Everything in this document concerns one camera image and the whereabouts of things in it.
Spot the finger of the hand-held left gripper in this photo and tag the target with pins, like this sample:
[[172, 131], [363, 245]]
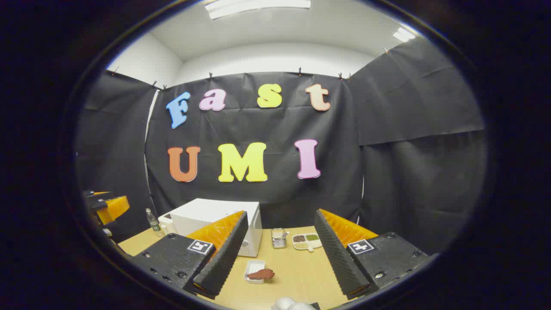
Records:
[[112, 209], [98, 195]]

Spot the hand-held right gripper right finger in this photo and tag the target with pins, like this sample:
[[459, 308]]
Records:
[[338, 258]]

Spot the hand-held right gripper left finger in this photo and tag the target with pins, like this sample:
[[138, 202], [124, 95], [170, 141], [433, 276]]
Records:
[[224, 258]]

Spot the brown meat piece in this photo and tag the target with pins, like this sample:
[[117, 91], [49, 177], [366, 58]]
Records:
[[261, 274]]

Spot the white microwave oven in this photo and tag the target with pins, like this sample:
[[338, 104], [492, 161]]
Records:
[[206, 213]]

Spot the small white rectangular tray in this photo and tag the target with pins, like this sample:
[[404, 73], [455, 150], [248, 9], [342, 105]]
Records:
[[254, 268]]

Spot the compartment dish with beans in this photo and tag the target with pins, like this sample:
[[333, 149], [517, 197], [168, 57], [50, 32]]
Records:
[[306, 241]]

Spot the clear plastic water bottle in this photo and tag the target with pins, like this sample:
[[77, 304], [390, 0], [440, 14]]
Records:
[[153, 221]]

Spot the white toaster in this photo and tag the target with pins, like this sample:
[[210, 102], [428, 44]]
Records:
[[165, 223]]

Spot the small metal glass container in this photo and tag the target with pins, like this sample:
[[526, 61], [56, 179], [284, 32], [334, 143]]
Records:
[[279, 239]]

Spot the black backdrop cloth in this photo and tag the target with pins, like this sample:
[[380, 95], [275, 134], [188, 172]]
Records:
[[387, 150]]

